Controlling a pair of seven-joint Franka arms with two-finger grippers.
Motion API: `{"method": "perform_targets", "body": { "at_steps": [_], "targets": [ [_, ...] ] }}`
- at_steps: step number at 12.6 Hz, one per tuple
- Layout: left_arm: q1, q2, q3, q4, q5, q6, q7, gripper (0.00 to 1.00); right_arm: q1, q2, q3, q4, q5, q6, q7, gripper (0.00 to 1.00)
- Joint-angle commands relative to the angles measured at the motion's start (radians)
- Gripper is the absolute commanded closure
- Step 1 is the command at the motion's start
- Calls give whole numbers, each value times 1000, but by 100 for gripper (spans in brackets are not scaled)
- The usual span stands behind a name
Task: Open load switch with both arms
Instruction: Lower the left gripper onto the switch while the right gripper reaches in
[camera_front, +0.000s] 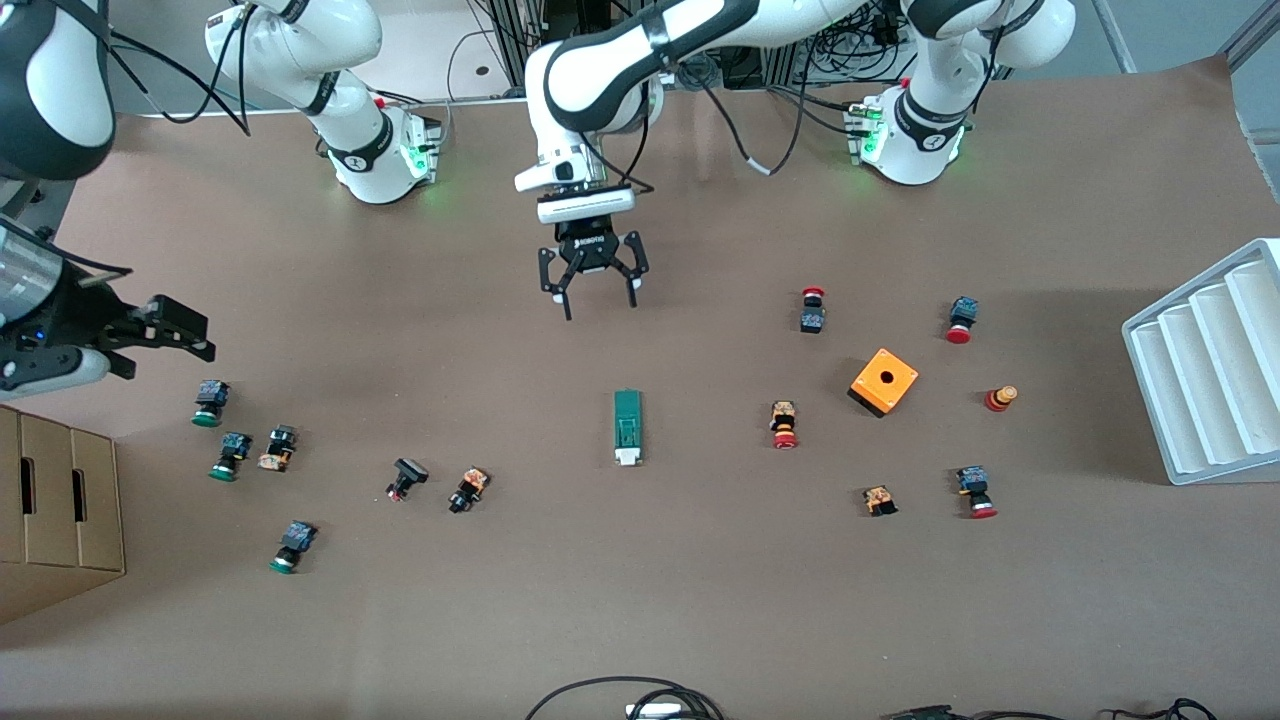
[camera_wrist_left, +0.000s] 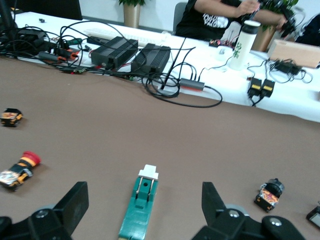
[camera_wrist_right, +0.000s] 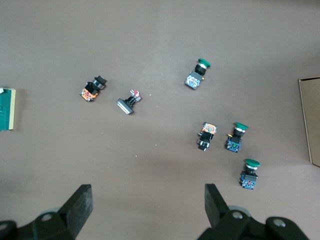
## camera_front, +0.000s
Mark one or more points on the white plug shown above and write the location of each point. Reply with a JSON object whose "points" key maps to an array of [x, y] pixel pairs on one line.
{"points": [[655, 712]]}

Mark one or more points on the red yellow button head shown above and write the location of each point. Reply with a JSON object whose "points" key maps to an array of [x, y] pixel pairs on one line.
{"points": [[998, 400]]}

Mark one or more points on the red emergency button black block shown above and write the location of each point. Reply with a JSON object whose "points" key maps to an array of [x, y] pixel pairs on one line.
{"points": [[812, 320]]}

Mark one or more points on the orange button enclosure box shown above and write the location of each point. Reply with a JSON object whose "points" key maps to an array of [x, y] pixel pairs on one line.
{"points": [[900, 385]]}

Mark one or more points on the black selector switch orange block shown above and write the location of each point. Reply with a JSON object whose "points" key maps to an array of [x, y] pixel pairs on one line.
{"points": [[470, 487]]}

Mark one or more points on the red mushroom button blue block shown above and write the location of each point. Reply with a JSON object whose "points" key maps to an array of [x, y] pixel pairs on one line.
{"points": [[972, 480], [963, 310]]}

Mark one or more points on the orange contact block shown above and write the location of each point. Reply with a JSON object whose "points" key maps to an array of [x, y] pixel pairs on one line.
{"points": [[879, 498]]}

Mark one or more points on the red emergency button orange block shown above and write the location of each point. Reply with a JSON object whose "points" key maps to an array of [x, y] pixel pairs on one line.
{"points": [[783, 415]]}

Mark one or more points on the black flat head switch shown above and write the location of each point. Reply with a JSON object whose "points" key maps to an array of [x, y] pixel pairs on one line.
{"points": [[408, 470]]}

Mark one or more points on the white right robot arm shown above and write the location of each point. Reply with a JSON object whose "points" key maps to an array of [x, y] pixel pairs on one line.
{"points": [[300, 40]]}

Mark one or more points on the white ribbed tray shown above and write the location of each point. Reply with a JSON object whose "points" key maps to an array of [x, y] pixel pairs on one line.
{"points": [[1210, 380]]}

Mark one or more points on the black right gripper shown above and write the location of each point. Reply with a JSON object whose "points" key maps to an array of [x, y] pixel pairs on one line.
{"points": [[82, 317]]}

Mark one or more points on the brown cardboard box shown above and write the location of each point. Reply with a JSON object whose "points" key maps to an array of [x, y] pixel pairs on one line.
{"points": [[8, 480], [100, 500], [50, 490]]}

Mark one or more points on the aluminium frame rack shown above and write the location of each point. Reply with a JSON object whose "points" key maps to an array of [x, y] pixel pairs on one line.
{"points": [[515, 40]]}

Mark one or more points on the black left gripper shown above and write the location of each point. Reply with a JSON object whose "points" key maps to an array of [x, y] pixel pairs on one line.
{"points": [[589, 245]]}

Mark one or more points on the green mushroom push button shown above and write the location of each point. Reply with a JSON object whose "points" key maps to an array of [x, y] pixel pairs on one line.
{"points": [[298, 537], [235, 443], [212, 393]]}

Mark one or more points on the beige black switch module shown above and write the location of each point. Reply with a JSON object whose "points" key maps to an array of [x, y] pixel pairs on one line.
{"points": [[278, 450]]}

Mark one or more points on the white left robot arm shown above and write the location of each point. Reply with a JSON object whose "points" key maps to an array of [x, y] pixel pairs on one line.
{"points": [[920, 160]]}

